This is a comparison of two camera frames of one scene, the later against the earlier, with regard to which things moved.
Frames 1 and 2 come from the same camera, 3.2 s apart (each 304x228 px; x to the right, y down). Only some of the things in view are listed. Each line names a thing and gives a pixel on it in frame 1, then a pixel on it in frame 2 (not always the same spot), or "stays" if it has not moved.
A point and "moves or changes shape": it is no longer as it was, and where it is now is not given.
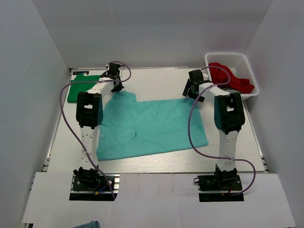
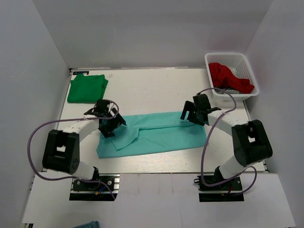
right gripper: (188, 90) → (189, 106)
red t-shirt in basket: (220, 75) stays
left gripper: (118, 89) → (117, 121)
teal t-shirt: (134, 126) moves or changes shape
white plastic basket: (238, 62) stays
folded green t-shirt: (76, 87) stays
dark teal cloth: (92, 224) stays
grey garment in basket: (230, 90) stays
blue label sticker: (85, 72) stays
